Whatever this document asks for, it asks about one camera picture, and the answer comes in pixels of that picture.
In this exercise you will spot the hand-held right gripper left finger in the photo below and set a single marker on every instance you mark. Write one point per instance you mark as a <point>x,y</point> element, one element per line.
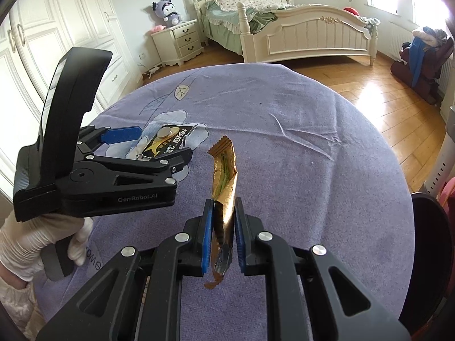
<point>208,238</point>

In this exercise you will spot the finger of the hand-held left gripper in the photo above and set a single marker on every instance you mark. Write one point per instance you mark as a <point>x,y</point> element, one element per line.
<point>149,168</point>
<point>121,133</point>

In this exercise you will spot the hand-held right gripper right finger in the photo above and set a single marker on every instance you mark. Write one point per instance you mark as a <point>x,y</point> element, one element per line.
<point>240,238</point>

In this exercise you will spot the black snack packet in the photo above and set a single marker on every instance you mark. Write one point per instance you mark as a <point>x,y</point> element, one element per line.
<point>167,147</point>

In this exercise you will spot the gold snack wrapper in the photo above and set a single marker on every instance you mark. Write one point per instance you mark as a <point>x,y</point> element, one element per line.
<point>225,170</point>

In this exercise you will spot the person's left forearm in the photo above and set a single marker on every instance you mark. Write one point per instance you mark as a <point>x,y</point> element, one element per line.
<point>14,305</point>

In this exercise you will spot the person's left hand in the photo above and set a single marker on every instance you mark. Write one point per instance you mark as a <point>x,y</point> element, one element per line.
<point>25,241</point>

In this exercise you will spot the white power strip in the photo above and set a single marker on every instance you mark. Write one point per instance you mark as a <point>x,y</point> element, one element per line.
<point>152,71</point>

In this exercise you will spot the white wardrobe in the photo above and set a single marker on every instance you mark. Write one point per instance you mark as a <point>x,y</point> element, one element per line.
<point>53,17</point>

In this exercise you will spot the cream nightstand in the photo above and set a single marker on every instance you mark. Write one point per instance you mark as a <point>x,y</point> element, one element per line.
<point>181,42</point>

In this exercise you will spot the pink plush toy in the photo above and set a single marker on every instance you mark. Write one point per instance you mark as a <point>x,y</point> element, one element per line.
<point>158,28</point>

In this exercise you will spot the purple printed tablecloth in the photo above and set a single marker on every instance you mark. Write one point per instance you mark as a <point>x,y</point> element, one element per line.
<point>302,142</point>

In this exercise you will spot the purple plush toy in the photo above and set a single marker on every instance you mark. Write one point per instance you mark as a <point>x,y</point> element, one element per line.
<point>169,12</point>

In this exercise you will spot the green bedspread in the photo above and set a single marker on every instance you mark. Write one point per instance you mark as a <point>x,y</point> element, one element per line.
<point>220,16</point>

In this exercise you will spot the cream wooden bed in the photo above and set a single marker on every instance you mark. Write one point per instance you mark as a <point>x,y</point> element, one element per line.
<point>312,35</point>

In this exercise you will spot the blue cloth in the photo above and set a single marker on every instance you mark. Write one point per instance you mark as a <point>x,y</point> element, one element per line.
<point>417,62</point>

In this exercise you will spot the brown armchair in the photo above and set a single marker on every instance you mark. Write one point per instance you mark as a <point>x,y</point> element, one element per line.
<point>435,71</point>

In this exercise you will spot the pile of clothes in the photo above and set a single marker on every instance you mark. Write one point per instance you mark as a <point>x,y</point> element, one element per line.
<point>432,37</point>

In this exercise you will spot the white perforated post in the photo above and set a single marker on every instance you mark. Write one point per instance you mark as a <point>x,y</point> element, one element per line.
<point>439,170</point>

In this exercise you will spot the white wall radiator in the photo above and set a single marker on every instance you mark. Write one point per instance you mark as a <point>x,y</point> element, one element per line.
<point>400,41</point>

